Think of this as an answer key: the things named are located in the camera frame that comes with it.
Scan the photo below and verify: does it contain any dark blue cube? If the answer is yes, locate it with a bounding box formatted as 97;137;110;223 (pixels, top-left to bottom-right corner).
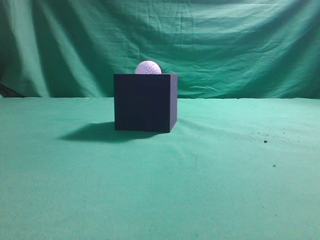
113;73;178;133

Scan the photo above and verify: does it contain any white dimpled golf ball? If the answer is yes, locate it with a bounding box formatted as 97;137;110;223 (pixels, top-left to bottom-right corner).
134;60;162;75

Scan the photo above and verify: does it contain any green cloth backdrop and cover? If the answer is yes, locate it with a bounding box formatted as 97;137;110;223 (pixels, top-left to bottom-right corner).
0;0;320;240

